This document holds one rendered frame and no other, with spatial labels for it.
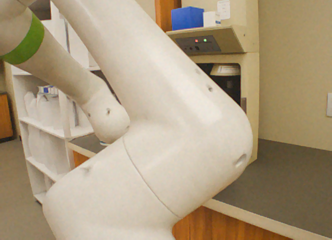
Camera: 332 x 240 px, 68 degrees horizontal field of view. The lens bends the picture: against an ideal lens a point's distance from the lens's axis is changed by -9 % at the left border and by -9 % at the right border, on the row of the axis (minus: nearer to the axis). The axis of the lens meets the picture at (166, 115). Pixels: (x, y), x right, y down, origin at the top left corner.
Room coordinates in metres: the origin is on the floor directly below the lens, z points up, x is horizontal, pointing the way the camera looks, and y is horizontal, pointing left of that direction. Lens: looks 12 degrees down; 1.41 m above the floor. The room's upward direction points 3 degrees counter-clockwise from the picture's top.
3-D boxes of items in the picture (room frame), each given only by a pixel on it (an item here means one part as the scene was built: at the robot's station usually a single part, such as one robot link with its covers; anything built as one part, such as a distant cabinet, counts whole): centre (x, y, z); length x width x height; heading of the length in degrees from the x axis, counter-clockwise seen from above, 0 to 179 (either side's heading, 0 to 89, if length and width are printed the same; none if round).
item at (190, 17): (1.15, -0.11, 1.56); 0.10 x 0.10 x 0.09; 46
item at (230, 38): (1.09, -0.17, 1.46); 0.32 x 0.12 x 0.10; 46
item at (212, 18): (1.07, -0.20, 1.54); 0.05 x 0.05 x 0.06; 53
